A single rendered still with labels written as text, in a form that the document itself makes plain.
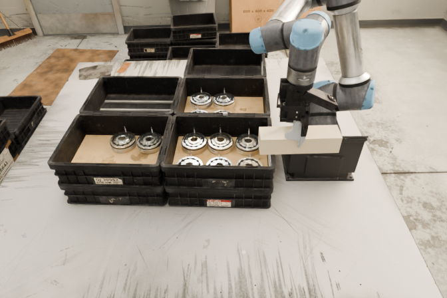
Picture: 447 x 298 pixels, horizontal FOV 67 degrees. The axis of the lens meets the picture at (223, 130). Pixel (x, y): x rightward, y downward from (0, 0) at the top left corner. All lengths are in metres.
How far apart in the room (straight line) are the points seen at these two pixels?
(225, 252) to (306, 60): 0.71
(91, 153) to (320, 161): 0.91
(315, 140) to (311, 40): 0.33
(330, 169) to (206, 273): 0.63
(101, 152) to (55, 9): 3.40
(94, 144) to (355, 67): 1.08
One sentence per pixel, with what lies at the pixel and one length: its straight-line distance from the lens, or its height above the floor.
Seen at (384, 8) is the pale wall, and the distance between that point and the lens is 4.77.
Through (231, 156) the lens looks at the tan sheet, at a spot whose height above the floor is 0.83.
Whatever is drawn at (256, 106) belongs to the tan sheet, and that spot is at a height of 0.83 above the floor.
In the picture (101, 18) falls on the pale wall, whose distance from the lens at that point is 4.56.
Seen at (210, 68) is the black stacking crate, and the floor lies 0.83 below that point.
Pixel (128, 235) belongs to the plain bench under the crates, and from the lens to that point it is 1.32.
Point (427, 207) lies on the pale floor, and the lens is 2.54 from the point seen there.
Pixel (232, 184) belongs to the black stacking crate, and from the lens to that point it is 1.23.
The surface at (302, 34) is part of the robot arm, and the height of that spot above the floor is 1.43.
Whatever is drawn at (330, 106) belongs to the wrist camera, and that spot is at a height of 1.21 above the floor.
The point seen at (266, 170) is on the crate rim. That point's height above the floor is 0.92.
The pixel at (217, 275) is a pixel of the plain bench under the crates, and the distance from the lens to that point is 1.20.
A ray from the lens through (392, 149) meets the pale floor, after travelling 2.85.
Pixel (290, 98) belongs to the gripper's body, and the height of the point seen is 1.24.
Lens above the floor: 1.77
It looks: 40 degrees down
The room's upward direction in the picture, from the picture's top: 1 degrees counter-clockwise
